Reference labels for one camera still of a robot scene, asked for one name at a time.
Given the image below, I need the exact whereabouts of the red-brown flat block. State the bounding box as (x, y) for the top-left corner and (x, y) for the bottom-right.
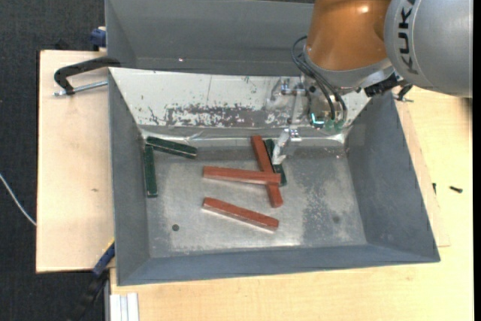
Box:
(250, 135), (285, 209)
(202, 165), (283, 186)
(201, 197), (280, 235)

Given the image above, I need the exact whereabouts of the grey metal bin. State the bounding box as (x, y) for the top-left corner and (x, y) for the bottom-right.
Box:
(104, 0), (441, 286)

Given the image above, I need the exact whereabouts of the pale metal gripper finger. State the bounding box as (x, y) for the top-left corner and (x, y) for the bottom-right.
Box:
(271, 127), (303, 165)
(265, 80), (300, 114)

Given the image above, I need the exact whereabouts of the dark green flat block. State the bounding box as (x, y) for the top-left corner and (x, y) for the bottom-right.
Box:
(144, 135), (198, 160)
(264, 138), (289, 188)
(143, 144), (159, 198)

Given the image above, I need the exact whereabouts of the black cylinder on white bracket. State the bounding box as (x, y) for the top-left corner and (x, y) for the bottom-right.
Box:
(361, 71), (414, 103)

